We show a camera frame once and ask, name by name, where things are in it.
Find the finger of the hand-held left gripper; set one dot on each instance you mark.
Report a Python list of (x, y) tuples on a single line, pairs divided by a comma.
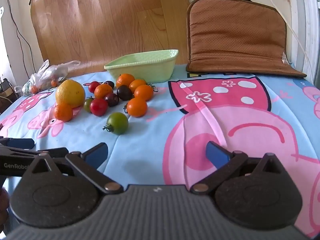
[(21, 143), (17, 152)]

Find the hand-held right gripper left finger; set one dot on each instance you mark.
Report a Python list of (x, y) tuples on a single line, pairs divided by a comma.
[(96, 153)]

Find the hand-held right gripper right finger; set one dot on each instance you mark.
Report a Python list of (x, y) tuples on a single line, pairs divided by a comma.
[(217, 155)]

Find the green cherry tomato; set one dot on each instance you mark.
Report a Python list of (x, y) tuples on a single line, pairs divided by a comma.
[(117, 123), (87, 105)]

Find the red cherry tomato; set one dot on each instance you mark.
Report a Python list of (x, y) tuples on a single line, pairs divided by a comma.
[(98, 107), (93, 87)]

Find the mandarin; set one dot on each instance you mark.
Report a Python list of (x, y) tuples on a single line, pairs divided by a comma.
[(63, 112), (125, 80)]

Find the dark purple cherry tomato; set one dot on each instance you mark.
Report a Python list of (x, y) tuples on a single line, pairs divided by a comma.
[(112, 100), (124, 93), (110, 83)]

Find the large yellow lemon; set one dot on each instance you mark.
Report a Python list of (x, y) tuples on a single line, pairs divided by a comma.
[(70, 93)]

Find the light green rectangular bowl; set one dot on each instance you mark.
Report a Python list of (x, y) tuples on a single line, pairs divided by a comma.
[(140, 67)]

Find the person's left hand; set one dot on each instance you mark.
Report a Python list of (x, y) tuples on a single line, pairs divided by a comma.
[(3, 200)]

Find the cartoon pig printed blanket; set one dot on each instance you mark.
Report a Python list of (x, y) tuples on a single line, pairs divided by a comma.
[(140, 140)]

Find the small orange fruit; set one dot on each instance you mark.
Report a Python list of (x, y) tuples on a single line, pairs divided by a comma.
[(33, 88), (53, 83)]

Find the clear plastic bag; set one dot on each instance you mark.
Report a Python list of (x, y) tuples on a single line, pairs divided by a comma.
[(47, 75)]

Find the brown seat cushion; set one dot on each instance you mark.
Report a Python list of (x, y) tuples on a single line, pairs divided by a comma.
[(237, 35)]

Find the wood pattern vinyl sheet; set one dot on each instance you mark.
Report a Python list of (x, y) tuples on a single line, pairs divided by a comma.
[(100, 17)]

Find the white window frame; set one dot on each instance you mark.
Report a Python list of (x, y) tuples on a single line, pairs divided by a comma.
[(312, 17)]

